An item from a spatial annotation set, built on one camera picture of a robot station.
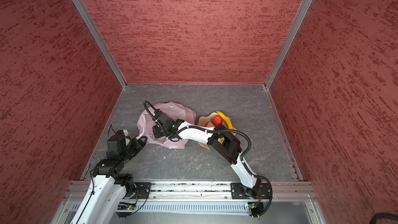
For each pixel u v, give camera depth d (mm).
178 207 775
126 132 754
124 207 721
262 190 748
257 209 710
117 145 598
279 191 759
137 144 715
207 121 962
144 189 739
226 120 926
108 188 531
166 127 668
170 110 905
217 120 920
